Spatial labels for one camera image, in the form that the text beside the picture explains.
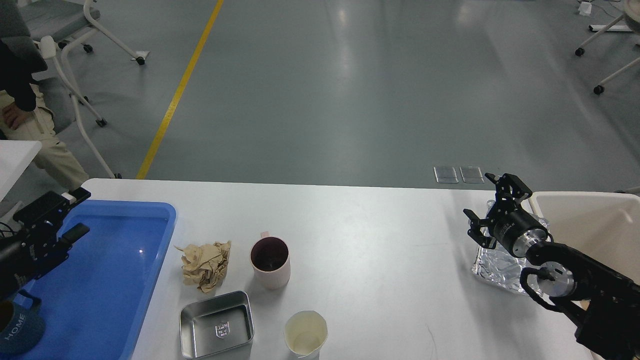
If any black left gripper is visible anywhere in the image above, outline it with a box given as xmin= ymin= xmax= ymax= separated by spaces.
xmin=0 ymin=187 xmax=91 ymax=289

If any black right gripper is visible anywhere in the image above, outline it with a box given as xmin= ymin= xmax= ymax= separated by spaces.
xmin=462 ymin=173 xmax=550 ymax=258

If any rectangular metal tin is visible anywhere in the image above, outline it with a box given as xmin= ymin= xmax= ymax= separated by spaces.
xmin=179 ymin=291 xmax=255 ymax=360

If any pink ribbed mug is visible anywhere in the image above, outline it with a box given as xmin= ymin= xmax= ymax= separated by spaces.
xmin=250 ymin=231 xmax=291 ymax=290

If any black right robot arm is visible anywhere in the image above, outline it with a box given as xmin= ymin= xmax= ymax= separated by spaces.
xmin=463 ymin=172 xmax=640 ymax=360

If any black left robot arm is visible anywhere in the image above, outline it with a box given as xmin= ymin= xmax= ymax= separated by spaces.
xmin=0 ymin=187 xmax=91 ymax=300

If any right metal floor plate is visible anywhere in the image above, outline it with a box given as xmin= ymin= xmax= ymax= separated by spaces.
xmin=459 ymin=166 xmax=485 ymax=183

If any metal floor plate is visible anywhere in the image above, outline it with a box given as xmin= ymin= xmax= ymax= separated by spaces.
xmin=459 ymin=166 xmax=485 ymax=183
xmin=433 ymin=166 xmax=460 ymax=184

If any left metal floor plate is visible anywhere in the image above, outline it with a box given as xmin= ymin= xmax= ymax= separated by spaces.
xmin=433 ymin=166 xmax=460 ymax=184

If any crumpled aluminium foil tray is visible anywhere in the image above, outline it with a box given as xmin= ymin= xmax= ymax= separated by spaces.
xmin=471 ymin=200 xmax=527 ymax=295

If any white side table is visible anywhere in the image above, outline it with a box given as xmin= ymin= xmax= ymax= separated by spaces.
xmin=0 ymin=140 xmax=42 ymax=199

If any blue plastic tray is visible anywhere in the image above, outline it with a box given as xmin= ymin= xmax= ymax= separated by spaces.
xmin=1 ymin=199 xmax=177 ymax=360

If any dark blue home mug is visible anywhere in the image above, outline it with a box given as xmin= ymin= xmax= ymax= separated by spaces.
xmin=0 ymin=289 xmax=46 ymax=355

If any beige plastic bin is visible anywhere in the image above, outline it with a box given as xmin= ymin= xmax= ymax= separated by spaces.
xmin=529 ymin=191 xmax=640 ymax=285

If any crumpled brown paper ball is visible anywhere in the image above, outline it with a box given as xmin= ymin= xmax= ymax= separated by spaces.
xmin=175 ymin=241 xmax=232 ymax=294

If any seated person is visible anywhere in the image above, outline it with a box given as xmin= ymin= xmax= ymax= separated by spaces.
xmin=0 ymin=42 xmax=89 ymax=191

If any grey office chair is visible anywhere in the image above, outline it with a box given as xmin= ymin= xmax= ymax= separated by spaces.
xmin=19 ymin=0 xmax=149 ymax=179

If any cream paper cup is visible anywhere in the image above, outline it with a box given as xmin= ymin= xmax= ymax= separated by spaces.
xmin=284 ymin=310 xmax=329 ymax=360

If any white floor power adapter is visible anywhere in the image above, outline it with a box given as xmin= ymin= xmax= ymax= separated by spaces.
xmin=577 ymin=0 xmax=593 ymax=17

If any white chair base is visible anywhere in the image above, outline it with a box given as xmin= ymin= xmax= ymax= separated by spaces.
xmin=575 ymin=0 xmax=640 ymax=96

